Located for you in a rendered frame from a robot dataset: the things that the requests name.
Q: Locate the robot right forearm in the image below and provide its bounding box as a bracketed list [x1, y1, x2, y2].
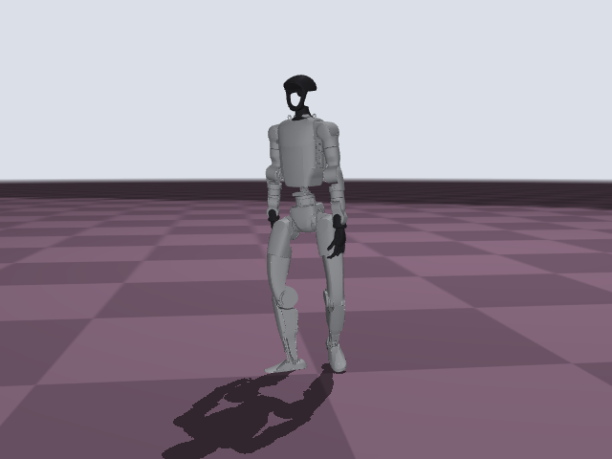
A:
[266, 169, 282, 217]

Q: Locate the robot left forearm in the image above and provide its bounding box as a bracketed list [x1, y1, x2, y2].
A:
[329, 167, 348, 225]

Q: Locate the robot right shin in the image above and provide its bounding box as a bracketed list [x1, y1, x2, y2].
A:
[272, 296, 298, 364]

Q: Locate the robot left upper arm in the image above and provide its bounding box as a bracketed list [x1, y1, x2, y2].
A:
[315, 121, 340, 184]

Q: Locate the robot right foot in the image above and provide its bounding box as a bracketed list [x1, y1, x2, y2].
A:
[264, 359, 307, 373]

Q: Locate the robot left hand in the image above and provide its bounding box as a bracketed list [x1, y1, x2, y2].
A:
[327, 214, 347, 258]

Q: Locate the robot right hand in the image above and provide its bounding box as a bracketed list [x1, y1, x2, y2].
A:
[268, 209, 280, 228]

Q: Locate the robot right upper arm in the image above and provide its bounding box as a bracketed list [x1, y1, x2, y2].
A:
[266, 124, 283, 182]

